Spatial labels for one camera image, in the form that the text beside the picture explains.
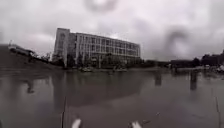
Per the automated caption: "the pale building with column front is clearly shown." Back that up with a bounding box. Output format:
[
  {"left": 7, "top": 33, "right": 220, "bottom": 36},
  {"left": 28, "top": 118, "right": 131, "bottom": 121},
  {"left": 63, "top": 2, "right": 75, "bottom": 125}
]
[{"left": 51, "top": 27, "right": 142, "bottom": 69}]

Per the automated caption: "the wet grey paved plaza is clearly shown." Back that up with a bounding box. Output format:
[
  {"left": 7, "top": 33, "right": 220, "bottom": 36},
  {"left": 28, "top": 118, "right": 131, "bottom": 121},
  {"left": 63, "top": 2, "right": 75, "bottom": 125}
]
[{"left": 0, "top": 68, "right": 224, "bottom": 128}]

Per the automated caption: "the robot's own part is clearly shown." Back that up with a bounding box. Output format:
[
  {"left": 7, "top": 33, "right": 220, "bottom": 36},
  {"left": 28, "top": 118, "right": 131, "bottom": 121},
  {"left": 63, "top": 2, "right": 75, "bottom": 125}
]
[
  {"left": 71, "top": 118, "right": 83, "bottom": 128},
  {"left": 131, "top": 120, "right": 143, "bottom": 128}
]

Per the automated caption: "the dark row of trees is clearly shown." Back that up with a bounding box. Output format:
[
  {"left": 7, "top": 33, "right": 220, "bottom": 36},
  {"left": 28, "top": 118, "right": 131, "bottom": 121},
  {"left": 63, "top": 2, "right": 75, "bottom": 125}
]
[{"left": 141, "top": 49, "right": 224, "bottom": 69}]

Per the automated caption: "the dark grassy slope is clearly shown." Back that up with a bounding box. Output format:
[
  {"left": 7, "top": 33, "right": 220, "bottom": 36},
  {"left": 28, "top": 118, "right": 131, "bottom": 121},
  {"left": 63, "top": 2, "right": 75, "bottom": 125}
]
[{"left": 0, "top": 44, "right": 64, "bottom": 72}]

